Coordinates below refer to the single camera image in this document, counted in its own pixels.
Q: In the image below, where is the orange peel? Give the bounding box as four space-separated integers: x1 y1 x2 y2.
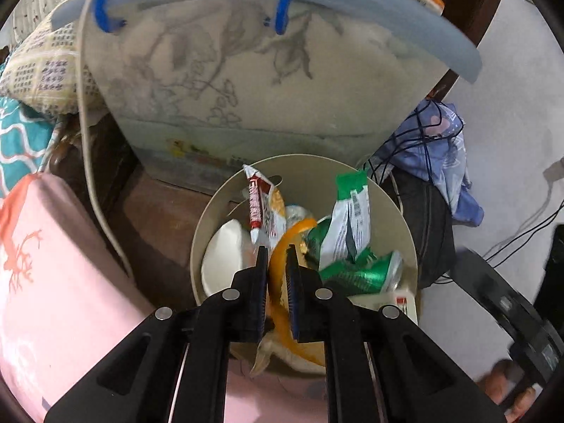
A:
251 218 329 375

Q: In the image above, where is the black rectangular object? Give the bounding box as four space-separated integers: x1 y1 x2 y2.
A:
546 225 564 296

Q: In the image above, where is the teal patterned quilt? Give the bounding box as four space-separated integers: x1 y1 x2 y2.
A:
0 97 62 199

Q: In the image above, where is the beige trash bin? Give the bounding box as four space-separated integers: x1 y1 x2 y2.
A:
189 153 419 377

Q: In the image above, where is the brown wooden furniture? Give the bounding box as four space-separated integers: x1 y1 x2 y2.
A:
48 110 247 313

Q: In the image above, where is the green white snack wrapper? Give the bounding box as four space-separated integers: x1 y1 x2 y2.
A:
318 171 372 269

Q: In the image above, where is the white power adapter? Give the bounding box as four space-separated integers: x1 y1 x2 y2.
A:
542 156 564 186

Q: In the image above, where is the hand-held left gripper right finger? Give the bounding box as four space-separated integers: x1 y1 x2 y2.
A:
284 244 507 423

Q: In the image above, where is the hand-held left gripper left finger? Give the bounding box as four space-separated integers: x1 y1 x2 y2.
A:
44 246 270 423

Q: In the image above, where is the green drink can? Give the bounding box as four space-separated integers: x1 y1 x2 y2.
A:
304 218 404 296

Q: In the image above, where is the cream checked pillow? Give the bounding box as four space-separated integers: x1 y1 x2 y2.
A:
0 0 106 117

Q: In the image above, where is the pink floral bed sheet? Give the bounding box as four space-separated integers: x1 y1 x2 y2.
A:
0 172 327 423

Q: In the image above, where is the red white snack packet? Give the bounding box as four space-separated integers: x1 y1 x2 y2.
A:
242 164 287 247

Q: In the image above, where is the blue patterned cloth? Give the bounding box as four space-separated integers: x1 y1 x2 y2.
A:
388 99 485 227

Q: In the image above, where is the white teal drink carton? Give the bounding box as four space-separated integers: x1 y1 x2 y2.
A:
352 288 419 324

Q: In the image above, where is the clear storage box blue handle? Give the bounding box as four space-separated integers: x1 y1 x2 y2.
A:
50 0 483 195

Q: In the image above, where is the white cable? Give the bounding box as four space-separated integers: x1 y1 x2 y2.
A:
77 0 137 283

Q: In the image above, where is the person's right hand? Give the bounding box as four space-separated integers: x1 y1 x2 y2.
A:
476 359 542 421

